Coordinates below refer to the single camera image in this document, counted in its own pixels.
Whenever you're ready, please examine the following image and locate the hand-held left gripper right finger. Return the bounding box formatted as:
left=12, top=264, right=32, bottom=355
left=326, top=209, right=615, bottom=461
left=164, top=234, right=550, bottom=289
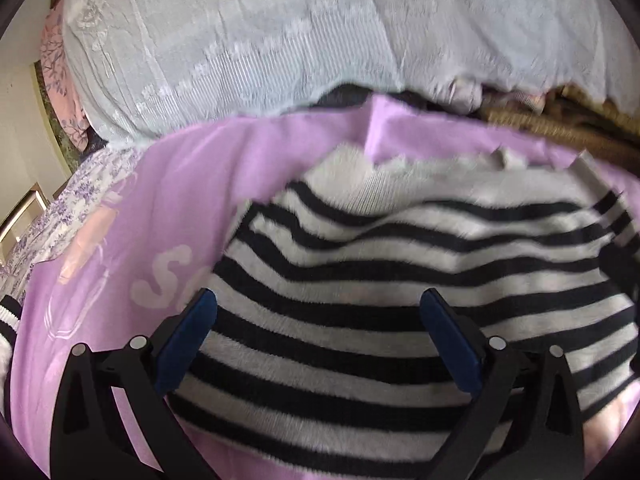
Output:
left=419, top=287, right=587, bottom=480

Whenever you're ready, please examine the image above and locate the dark cloth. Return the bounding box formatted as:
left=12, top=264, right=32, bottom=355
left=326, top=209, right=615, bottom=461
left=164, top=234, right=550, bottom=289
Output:
left=295, top=84, right=441, bottom=113

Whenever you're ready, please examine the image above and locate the purple blanket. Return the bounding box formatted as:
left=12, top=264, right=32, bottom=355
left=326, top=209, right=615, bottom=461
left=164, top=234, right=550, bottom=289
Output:
left=10, top=92, right=640, bottom=480

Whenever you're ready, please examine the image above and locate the white lace cover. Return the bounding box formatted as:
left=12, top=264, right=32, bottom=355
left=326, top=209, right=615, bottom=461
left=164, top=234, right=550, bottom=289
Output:
left=62, top=0, right=633, bottom=143

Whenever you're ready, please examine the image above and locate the green patterned cloth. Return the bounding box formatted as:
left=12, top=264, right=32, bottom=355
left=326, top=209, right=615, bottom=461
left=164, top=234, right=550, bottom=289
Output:
left=32, top=60, right=81, bottom=173

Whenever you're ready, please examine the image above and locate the purple floral bedsheet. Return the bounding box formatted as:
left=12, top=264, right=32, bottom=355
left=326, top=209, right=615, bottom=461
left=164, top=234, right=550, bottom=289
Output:
left=0, top=145, right=143, bottom=306

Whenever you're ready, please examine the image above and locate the pale lavender cloth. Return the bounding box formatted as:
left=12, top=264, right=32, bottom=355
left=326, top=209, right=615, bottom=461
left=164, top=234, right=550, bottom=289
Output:
left=440, top=77, right=486, bottom=113

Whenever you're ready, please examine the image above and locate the brown woven mat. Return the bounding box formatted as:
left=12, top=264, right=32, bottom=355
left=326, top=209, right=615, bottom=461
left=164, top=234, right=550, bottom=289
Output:
left=480, top=85, right=640, bottom=153

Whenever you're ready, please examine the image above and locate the wooden frame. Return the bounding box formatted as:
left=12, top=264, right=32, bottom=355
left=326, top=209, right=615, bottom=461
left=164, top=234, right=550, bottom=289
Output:
left=0, top=182, right=51, bottom=263

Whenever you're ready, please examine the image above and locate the black white striped sweater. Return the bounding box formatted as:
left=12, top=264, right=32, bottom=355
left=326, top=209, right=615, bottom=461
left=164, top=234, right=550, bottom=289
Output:
left=167, top=142, right=640, bottom=473

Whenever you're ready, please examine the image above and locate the white garment with striped cuff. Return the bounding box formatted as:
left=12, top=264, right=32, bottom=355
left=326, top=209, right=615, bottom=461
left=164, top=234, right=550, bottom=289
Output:
left=0, top=295, right=22, bottom=426

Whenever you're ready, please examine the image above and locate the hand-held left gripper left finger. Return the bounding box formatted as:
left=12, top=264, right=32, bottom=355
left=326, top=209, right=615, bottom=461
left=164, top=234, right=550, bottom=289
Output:
left=50, top=287, right=219, bottom=480

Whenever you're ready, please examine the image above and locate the pink floral cloth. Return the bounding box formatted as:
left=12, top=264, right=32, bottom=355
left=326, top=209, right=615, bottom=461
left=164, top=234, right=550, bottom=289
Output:
left=40, top=10, right=93, bottom=153

